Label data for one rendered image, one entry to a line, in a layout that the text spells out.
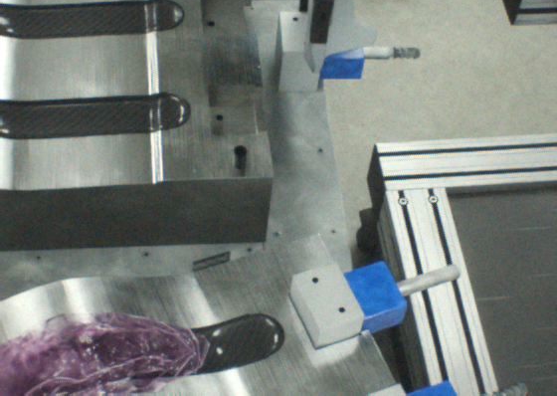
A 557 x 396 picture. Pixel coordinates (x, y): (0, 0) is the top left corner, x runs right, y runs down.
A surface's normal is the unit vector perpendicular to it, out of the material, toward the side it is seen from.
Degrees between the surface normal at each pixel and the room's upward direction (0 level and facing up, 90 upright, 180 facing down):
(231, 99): 90
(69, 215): 90
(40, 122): 3
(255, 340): 0
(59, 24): 5
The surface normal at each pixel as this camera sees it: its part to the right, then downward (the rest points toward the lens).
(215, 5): 0.10, 0.80
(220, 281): 0.08, -0.60
